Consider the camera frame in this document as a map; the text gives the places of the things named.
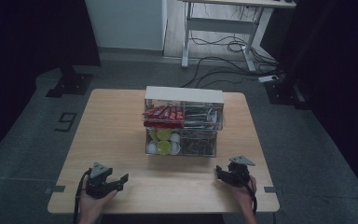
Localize pile of dark silver sachets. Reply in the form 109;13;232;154
184;105;224;130

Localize pile of brown packets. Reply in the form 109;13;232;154
180;130;217;157

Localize dark curtain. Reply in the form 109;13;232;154
0;0;102;166
268;0;358;208

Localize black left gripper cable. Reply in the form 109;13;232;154
72;168;93;224

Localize stack of red packets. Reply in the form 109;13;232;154
142;105;186;130

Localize white power strip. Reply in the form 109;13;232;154
257;74;280;84

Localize white cabinet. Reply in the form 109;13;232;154
84;0;168;51

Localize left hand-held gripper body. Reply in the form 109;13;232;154
85;161;119;200

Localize black floor cables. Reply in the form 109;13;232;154
180;35;285;90

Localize clear acrylic organizer white lid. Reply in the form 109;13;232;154
142;85;226;159

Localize person's right hand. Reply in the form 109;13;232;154
228;175;258;213

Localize white metal frame desk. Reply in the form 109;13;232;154
178;0;297;74

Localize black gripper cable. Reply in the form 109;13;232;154
236;169;259;217
72;168;93;224

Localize person's left hand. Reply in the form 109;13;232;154
79;188;119;219

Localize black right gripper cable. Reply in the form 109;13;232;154
236;169;259;217

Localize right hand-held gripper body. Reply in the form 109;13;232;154
223;155;256;189

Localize black stand base plate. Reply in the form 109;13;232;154
45;65;94;99
264;78;311;110

